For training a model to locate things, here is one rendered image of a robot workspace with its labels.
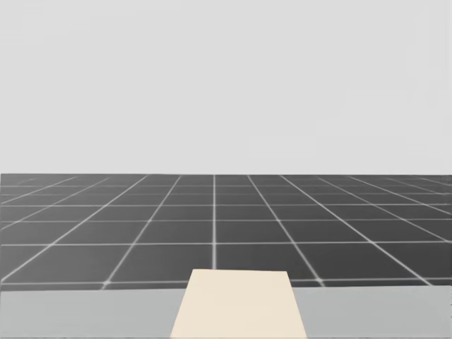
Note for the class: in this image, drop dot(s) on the tall board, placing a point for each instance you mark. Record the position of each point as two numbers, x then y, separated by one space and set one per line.
238 306

